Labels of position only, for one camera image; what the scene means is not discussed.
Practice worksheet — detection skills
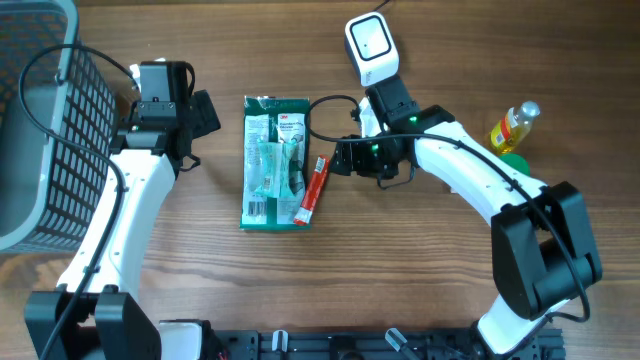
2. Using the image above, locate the green lid jar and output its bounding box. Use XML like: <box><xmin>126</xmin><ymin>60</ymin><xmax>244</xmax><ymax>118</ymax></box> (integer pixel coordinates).
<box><xmin>499</xmin><ymin>153</ymin><xmax>531</xmax><ymax>176</ymax></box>

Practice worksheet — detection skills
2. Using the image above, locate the white barcode scanner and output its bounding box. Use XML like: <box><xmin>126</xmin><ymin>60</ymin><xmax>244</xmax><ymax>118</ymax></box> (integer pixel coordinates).
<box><xmin>344</xmin><ymin>11</ymin><xmax>399</xmax><ymax>87</ymax></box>

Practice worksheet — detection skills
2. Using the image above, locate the red stick sachet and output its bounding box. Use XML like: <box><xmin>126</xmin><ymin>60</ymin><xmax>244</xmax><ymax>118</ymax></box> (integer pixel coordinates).
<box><xmin>293</xmin><ymin>155</ymin><xmax>330</xmax><ymax>226</ymax></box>

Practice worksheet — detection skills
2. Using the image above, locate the black camera cable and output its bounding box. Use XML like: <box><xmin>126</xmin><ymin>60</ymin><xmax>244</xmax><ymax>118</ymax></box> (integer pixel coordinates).
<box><xmin>17</xmin><ymin>43</ymin><xmax>141</xmax><ymax>360</ymax></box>
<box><xmin>304</xmin><ymin>94</ymin><xmax>592</xmax><ymax>346</ymax></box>

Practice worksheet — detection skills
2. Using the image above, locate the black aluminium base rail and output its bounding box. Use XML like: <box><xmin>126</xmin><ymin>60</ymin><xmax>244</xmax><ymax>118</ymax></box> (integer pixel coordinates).
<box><xmin>159</xmin><ymin>327</ymin><xmax>566</xmax><ymax>360</ymax></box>

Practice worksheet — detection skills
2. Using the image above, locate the yellow dish soap bottle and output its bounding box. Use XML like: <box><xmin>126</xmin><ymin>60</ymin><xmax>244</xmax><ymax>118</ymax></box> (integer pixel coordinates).
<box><xmin>488</xmin><ymin>101</ymin><xmax>540</xmax><ymax>155</ymax></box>

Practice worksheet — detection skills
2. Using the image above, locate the right black camera cable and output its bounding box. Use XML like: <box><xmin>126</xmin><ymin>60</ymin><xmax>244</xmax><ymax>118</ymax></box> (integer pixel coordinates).
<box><xmin>304</xmin><ymin>94</ymin><xmax>592</xmax><ymax>346</ymax></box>

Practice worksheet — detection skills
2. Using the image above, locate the green white wipes packet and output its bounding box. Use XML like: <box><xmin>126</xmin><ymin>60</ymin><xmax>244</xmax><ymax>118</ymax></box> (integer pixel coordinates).
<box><xmin>240</xmin><ymin>96</ymin><xmax>310</xmax><ymax>231</ymax></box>

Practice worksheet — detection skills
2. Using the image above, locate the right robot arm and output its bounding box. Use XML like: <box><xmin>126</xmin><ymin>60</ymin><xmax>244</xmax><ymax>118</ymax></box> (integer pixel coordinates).
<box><xmin>331</xmin><ymin>75</ymin><xmax>603</xmax><ymax>359</ymax></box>

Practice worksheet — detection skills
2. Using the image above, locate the left black camera cable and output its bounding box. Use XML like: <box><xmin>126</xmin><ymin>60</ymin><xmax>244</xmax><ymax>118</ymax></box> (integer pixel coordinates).
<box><xmin>17</xmin><ymin>43</ymin><xmax>141</xmax><ymax>360</ymax></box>

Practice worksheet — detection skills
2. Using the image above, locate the clear teal small packet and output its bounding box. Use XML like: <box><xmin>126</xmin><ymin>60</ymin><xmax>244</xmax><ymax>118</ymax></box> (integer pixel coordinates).
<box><xmin>255</xmin><ymin>140</ymin><xmax>298</xmax><ymax>199</ymax></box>

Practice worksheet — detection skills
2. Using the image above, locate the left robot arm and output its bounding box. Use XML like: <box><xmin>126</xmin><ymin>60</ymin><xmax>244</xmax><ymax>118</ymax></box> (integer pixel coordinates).
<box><xmin>25</xmin><ymin>61</ymin><xmax>222</xmax><ymax>359</ymax></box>

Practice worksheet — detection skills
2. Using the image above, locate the grey plastic mesh basket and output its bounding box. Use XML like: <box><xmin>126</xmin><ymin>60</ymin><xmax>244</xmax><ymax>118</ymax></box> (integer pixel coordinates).
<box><xmin>1</xmin><ymin>1</ymin><xmax>118</xmax><ymax>253</ymax></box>

